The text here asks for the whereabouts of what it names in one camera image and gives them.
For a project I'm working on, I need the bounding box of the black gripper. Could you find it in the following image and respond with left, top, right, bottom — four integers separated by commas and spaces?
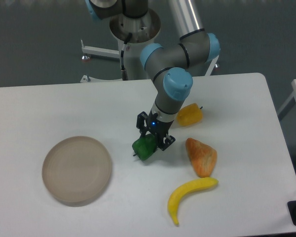
136, 112, 176, 151

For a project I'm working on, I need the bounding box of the green toy bell pepper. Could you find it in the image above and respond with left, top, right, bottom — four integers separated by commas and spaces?
132, 134, 157, 161

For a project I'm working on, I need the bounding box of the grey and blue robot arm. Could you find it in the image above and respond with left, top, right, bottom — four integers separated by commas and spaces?
81, 0, 220, 150

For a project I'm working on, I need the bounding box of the yellow toy bell pepper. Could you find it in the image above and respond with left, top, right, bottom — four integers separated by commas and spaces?
177, 103, 203, 126

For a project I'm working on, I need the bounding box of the orange toy fruit wedge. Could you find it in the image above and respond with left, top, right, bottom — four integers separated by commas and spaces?
185, 138, 218, 178

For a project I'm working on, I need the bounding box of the yellow toy banana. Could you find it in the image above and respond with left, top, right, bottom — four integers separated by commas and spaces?
167, 177, 219, 226

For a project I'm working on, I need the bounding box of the beige round plate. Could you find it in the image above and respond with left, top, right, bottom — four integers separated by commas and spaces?
41, 136, 112, 207

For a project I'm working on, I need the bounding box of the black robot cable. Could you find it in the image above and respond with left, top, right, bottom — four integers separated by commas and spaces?
120, 33, 133, 81

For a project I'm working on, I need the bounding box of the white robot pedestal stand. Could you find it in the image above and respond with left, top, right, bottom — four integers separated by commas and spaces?
81, 1, 221, 80

